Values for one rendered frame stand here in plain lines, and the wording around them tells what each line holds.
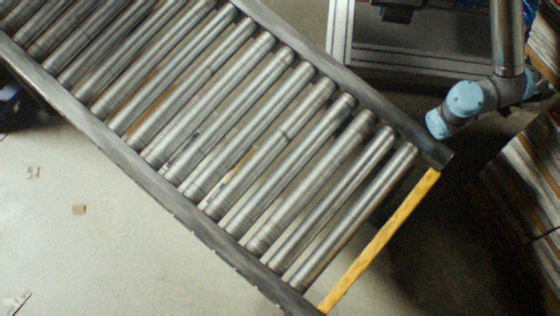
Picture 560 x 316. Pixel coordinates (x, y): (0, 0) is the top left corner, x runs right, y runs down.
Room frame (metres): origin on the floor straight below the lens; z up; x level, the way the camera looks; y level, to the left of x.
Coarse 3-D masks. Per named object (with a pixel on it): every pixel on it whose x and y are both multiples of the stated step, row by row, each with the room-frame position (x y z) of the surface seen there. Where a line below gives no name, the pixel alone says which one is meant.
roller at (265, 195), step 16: (336, 112) 0.56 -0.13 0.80; (320, 128) 0.52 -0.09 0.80; (336, 128) 0.53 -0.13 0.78; (304, 144) 0.48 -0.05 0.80; (320, 144) 0.48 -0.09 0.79; (288, 160) 0.44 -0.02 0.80; (304, 160) 0.44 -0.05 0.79; (272, 176) 0.40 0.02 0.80; (288, 176) 0.40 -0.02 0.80; (256, 192) 0.36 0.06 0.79; (272, 192) 0.36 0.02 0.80; (240, 208) 0.32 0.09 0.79; (256, 208) 0.32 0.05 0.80; (240, 224) 0.28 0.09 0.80
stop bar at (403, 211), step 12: (432, 168) 0.42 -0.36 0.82; (420, 180) 0.39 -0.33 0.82; (432, 180) 0.39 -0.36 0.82; (420, 192) 0.36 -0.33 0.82; (408, 204) 0.34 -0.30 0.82; (396, 216) 0.31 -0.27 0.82; (408, 216) 0.31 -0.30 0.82; (384, 228) 0.28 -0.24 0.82; (396, 228) 0.28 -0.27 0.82; (372, 240) 0.25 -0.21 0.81; (384, 240) 0.25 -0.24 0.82; (372, 252) 0.22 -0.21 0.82; (360, 264) 0.19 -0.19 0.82; (348, 276) 0.17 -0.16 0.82; (336, 288) 0.14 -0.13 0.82; (348, 288) 0.14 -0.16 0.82; (324, 300) 0.11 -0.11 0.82; (336, 300) 0.11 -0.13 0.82; (324, 312) 0.08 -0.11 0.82
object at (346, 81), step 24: (240, 0) 0.87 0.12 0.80; (264, 24) 0.80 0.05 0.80; (288, 24) 0.80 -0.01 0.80; (312, 48) 0.73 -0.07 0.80; (336, 72) 0.67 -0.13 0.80; (336, 96) 0.64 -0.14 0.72; (360, 96) 0.61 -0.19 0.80; (384, 120) 0.55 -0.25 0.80; (408, 120) 0.55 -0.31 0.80; (432, 144) 0.49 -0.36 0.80
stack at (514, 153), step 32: (544, 128) 0.55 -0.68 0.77; (512, 160) 0.54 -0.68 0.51; (544, 160) 0.50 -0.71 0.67; (480, 192) 0.53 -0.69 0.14; (512, 192) 0.48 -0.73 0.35; (544, 192) 0.44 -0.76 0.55; (512, 224) 0.41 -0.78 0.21; (544, 224) 0.37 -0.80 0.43; (512, 256) 0.33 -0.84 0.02; (544, 256) 0.29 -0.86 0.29
